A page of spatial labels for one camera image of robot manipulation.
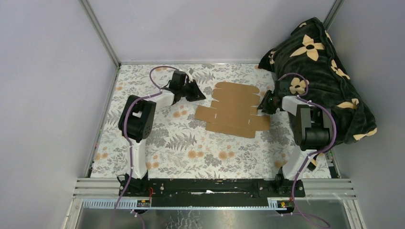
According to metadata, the aluminium frame rail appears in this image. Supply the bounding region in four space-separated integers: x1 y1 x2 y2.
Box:
74 178 357 200

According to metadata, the brown cardboard box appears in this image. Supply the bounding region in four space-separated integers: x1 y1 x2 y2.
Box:
194 82 270 138

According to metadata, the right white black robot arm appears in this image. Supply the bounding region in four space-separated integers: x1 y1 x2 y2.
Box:
258 80 336 197

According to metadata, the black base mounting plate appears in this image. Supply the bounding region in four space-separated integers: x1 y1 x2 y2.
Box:
117 174 306 208

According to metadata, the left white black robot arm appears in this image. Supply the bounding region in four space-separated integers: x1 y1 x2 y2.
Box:
118 68 206 196

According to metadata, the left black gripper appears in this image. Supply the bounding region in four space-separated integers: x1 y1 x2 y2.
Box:
178 79 205 102

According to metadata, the black floral blanket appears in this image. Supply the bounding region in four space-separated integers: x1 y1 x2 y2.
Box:
258 17 377 145

